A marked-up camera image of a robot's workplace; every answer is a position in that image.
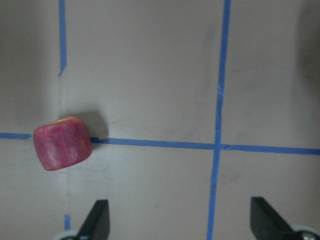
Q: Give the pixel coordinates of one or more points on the light red apple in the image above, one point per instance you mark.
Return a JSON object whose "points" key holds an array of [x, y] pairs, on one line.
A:
{"points": [[62, 143]]}

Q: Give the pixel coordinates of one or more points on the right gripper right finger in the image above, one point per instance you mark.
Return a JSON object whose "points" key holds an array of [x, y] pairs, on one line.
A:
{"points": [[266, 224]]}

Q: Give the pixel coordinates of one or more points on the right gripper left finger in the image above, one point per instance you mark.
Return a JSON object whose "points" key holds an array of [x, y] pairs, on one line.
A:
{"points": [[97, 224]]}

